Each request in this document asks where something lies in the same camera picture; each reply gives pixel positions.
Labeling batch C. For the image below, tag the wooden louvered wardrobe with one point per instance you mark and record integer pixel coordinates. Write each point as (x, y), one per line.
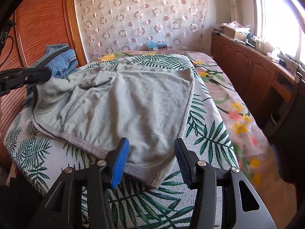
(40, 21)

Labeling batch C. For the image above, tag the cardboard box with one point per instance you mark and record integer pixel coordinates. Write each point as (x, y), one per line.
(234, 33)

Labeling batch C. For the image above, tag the leaf print bed sheet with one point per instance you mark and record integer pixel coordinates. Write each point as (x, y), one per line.
(207, 128)

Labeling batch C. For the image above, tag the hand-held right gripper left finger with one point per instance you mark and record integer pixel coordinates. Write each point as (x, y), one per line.
(120, 162)

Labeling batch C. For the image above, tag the grey pants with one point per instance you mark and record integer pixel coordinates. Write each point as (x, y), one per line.
(133, 105)

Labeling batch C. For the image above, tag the blue jeans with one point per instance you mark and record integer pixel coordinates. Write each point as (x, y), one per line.
(62, 62)

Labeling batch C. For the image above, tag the lace window curtain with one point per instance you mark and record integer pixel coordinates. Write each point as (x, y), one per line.
(232, 2)

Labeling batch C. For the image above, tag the dark furniture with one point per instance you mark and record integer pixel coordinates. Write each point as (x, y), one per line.
(290, 128)

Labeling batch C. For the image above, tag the blue plastic bag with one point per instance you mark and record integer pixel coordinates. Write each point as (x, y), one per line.
(152, 45)

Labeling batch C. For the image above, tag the wooden frame window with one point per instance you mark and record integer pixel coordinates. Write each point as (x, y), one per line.
(278, 12)

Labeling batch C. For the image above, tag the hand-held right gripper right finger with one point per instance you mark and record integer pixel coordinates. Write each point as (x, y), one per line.
(182, 162)

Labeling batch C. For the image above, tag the white tissue box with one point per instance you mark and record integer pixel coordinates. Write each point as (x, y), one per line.
(273, 55)

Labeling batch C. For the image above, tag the circle pattern curtain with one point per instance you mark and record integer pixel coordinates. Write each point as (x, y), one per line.
(143, 16)

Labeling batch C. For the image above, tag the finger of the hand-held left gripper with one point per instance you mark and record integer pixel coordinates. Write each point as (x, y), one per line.
(28, 76)

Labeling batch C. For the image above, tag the floral blanket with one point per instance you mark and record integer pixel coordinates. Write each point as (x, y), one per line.
(238, 114)

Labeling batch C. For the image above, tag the wooden cabinet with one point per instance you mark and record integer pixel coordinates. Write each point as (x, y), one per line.
(247, 64)

